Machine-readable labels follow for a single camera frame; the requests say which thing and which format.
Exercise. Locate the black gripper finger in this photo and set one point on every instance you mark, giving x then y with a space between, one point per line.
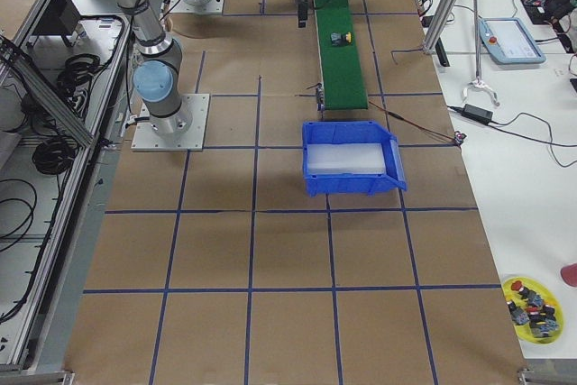
302 13

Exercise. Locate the white foam pad right bin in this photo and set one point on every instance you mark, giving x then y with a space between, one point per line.
347 158

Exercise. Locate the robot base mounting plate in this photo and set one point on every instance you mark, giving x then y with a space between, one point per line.
184 131

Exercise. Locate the black power adapter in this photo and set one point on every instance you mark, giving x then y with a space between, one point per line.
477 114

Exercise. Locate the blue right plastic bin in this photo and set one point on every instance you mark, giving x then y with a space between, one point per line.
341 132

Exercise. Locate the long reach grabber tool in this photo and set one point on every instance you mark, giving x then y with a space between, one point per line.
478 83

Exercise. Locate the teach pendant tablet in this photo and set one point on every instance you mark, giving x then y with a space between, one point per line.
508 42

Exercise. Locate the green conveyor belt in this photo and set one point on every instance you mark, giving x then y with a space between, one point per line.
342 85

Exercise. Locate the yellow plate of buttons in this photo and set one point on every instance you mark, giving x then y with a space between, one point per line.
536 314

